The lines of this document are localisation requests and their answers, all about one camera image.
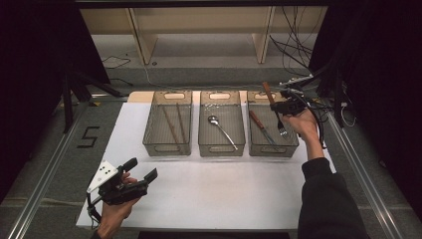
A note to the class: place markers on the person's right hand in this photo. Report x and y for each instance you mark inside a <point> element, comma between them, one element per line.
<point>305,124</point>

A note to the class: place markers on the person's left hand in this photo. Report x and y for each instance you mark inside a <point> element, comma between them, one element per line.
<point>114,215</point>

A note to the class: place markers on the beige wooden shelf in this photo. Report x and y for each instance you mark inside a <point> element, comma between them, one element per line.
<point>142,40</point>

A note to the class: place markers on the white table mat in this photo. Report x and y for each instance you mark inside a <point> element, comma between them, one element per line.
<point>215,199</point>

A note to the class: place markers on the black metal beam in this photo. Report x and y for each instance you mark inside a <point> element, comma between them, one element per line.
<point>199,3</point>

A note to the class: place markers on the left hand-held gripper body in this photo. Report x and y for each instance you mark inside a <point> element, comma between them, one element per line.
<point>122,194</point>

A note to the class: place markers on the grey transparent plastic bin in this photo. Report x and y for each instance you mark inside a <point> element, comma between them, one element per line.
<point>157,129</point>
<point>265,116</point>
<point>229,113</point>

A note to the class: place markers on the black metal stand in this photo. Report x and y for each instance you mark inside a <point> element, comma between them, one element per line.
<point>67,106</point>
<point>338,99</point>

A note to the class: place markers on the aluminium floor rail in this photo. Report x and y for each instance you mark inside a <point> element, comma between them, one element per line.
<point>46,179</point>
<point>365,179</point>

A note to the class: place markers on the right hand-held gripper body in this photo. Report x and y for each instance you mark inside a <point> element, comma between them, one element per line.
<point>293,107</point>

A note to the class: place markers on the silver metal spoon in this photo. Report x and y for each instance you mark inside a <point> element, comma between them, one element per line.
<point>213,120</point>

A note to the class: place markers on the black curtain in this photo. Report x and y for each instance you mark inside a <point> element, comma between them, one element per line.
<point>33,66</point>
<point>381,66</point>

